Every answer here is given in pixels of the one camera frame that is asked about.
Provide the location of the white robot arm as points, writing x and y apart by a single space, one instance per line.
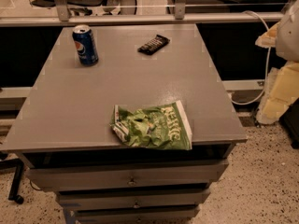
284 36

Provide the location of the blue pepsi can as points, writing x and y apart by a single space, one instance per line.
85 45

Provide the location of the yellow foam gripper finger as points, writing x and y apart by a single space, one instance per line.
281 90

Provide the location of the green chip bag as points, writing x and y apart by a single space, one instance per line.
163 127

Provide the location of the metal railing frame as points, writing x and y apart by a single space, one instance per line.
16 13

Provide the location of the grey drawer cabinet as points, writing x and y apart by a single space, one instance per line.
63 132

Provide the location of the black candy bar wrapper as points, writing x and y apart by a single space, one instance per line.
154 45

